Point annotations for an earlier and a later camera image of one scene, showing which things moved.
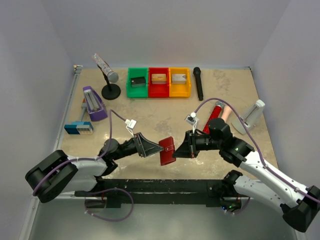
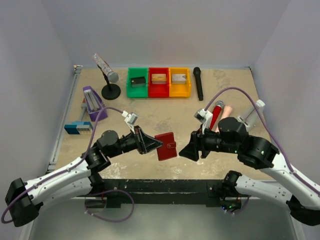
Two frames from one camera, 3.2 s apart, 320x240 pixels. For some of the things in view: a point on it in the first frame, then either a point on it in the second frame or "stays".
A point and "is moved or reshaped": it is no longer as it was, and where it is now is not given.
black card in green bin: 138,82 stays
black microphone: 197,72 stays
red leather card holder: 166,155 is moved or reshaped
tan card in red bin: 158,78 stays
